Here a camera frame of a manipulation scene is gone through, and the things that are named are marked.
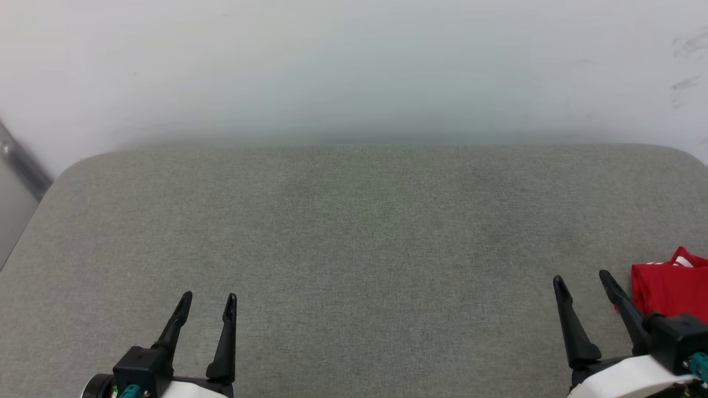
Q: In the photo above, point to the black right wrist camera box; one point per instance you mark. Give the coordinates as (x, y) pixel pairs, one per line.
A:
(677, 340)

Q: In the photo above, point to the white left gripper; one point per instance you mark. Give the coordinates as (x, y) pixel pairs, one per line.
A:
(196, 389)

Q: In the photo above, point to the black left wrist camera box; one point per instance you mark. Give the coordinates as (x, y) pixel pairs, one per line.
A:
(142, 370)

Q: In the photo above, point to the red cloth garment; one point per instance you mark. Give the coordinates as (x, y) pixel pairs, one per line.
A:
(672, 290)

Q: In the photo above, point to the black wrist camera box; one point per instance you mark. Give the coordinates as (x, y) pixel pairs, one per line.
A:
(677, 340)
(142, 370)

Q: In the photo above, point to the grey metal rail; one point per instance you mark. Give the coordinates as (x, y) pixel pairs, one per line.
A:
(22, 160)

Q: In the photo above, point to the grey fabric sofa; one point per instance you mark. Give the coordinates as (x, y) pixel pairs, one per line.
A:
(354, 249)

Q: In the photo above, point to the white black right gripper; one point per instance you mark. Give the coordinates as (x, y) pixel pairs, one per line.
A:
(625, 381)

